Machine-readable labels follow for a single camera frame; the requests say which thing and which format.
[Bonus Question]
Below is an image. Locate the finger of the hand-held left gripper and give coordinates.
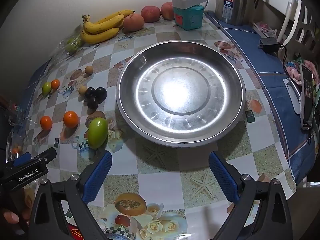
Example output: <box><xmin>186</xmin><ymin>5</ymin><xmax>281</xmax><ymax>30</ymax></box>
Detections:
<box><xmin>13</xmin><ymin>152</ymin><xmax>32</xmax><ymax>167</ymax></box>
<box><xmin>25</xmin><ymin>147</ymin><xmax>57</xmax><ymax>167</ymax></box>

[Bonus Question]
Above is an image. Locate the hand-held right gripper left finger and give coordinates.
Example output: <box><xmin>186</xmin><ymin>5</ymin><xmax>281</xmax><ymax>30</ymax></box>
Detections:
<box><xmin>29</xmin><ymin>151</ymin><xmax>113</xmax><ymax>240</ymax></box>

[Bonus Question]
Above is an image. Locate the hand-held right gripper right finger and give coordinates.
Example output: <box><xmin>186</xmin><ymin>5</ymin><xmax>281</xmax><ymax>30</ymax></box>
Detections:
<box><xmin>209</xmin><ymin>151</ymin><xmax>293</xmax><ymax>240</ymax></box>

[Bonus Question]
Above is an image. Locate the large green fruit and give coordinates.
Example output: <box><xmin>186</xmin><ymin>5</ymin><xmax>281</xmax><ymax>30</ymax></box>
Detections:
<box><xmin>87</xmin><ymin>117</ymin><xmax>109</xmax><ymax>150</ymax></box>

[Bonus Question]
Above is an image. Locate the large round metal basin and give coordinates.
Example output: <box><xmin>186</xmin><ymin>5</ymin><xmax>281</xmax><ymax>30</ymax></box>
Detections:
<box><xmin>116</xmin><ymin>40</ymin><xmax>247</xmax><ymax>148</ymax></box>

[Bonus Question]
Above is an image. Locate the person's left hand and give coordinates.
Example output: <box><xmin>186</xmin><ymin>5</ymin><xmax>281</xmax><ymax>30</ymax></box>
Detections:
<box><xmin>0</xmin><ymin>188</ymin><xmax>34</xmax><ymax>230</ymax></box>

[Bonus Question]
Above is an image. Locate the clear glass jar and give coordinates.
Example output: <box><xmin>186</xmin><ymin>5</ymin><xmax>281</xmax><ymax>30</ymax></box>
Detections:
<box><xmin>7</xmin><ymin>102</ymin><xmax>27</xmax><ymax>127</ymax></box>

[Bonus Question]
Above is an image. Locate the checkered printed tablecloth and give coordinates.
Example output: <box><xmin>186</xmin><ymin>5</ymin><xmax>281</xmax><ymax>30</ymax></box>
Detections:
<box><xmin>17</xmin><ymin>10</ymin><xmax>317</xmax><ymax>240</ymax></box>

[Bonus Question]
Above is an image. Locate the red packet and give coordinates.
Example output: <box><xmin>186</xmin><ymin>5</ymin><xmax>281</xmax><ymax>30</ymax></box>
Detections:
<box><xmin>67</xmin><ymin>226</ymin><xmax>86</xmax><ymax>240</ymax></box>

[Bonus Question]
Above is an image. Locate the clear plastic clamshell container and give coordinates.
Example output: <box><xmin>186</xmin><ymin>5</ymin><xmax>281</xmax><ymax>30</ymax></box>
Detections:
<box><xmin>51</xmin><ymin>26</ymin><xmax>85</xmax><ymax>63</ymax></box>

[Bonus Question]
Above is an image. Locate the white phone stand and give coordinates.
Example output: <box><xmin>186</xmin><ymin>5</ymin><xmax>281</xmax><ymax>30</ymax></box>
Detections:
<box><xmin>283</xmin><ymin>77</ymin><xmax>304</xmax><ymax>117</ymax></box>

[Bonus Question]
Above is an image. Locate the cluster of green jujubes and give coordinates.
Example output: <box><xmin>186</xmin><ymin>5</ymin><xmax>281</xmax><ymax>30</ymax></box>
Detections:
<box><xmin>64</xmin><ymin>36</ymin><xmax>84</xmax><ymax>54</ymax></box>

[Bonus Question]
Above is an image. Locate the smartphone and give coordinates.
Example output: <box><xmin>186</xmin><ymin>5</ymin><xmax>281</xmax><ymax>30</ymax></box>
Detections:
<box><xmin>299</xmin><ymin>64</ymin><xmax>315</xmax><ymax>130</ymax></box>

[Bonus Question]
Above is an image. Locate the pink floral bag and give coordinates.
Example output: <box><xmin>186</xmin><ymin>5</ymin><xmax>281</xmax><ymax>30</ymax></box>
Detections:
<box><xmin>286</xmin><ymin>59</ymin><xmax>320</xmax><ymax>85</ymax></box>

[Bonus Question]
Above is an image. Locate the bunch of yellow bananas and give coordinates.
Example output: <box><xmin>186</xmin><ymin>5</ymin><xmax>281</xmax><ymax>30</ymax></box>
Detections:
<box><xmin>80</xmin><ymin>9</ymin><xmax>135</xmax><ymax>44</ymax></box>

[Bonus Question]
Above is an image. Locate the black charger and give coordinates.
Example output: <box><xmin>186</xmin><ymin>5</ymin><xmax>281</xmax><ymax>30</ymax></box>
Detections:
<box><xmin>257</xmin><ymin>37</ymin><xmax>282</xmax><ymax>54</ymax></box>

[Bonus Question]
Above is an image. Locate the pink patterned packet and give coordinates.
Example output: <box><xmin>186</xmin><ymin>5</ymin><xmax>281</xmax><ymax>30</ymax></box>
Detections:
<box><xmin>252</xmin><ymin>21</ymin><xmax>278</xmax><ymax>37</ymax></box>

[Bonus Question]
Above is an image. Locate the red apple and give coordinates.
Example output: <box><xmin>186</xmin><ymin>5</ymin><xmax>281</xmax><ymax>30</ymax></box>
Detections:
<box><xmin>141</xmin><ymin>5</ymin><xmax>161</xmax><ymax>23</ymax></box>
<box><xmin>160</xmin><ymin>2</ymin><xmax>175</xmax><ymax>20</ymax></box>
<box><xmin>122</xmin><ymin>14</ymin><xmax>145</xmax><ymax>33</ymax></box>

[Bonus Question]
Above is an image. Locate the teal plastic box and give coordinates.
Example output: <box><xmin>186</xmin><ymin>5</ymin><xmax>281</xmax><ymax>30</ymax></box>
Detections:
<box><xmin>173</xmin><ymin>4</ymin><xmax>204</xmax><ymax>30</ymax></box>

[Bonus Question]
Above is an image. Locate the stainless steel kettle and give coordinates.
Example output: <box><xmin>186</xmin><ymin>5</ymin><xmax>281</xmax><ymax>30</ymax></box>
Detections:
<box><xmin>214</xmin><ymin>0</ymin><xmax>260</xmax><ymax>27</ymax></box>

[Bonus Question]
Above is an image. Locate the white chair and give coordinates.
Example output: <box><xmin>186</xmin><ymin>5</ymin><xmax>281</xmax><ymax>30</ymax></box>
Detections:
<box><xmin>275</xmin><ymin>0</ymin><xmax>320</xmax><ymax>55</ymax></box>

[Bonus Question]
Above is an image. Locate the black charger cable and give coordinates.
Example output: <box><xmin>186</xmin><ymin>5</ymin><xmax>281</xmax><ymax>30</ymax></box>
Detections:
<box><xmin>279</xmin><ymin>44</ymin><xmax>303</xmax><ymax>97</ymax></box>

